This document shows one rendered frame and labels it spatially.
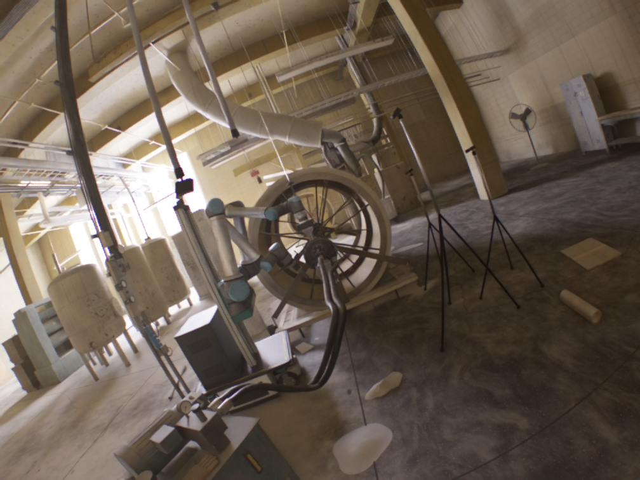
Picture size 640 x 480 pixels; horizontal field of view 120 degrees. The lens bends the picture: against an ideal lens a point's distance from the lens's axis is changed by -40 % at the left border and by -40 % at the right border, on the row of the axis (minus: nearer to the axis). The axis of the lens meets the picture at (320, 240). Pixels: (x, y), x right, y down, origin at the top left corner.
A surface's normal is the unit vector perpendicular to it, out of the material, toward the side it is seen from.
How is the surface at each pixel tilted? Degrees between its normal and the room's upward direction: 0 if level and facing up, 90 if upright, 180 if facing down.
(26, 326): 90
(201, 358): 90
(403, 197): 90
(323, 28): 90
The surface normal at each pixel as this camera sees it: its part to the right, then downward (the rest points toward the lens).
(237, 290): 0.54, -0.02
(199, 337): 0.16, 0.07
